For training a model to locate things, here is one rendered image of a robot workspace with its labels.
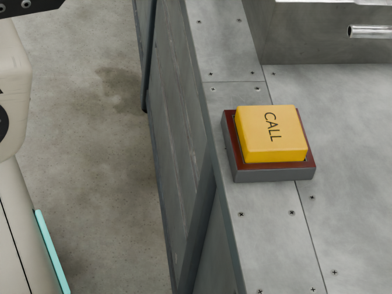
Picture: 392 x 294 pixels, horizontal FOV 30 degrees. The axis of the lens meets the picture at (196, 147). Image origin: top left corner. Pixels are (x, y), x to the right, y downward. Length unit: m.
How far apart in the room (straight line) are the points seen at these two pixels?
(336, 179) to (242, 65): 0.18
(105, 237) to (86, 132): 0.31
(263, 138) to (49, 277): 0.64
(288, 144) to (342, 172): 0.07
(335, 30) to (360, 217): 0.22
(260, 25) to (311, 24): 0.06
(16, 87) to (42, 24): 1.28
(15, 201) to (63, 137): 0.49
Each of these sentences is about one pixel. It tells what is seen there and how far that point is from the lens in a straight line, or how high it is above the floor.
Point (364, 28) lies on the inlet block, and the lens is 0.68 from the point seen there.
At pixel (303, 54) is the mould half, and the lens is 0.83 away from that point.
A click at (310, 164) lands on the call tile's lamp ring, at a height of 0.82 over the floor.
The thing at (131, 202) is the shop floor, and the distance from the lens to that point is 1.68.
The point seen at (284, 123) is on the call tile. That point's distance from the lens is 0.72.
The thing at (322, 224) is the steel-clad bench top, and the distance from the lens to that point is 0.70.
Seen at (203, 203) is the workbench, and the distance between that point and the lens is 1.08.
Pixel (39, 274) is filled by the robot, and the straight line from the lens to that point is 1.25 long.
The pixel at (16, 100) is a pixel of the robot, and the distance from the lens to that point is 0.83.
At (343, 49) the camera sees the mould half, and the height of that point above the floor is 0.82.
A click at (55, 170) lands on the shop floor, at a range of 1.73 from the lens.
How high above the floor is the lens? 1.35
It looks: 49 degrees down
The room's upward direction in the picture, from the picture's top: 10 degrees clockwise
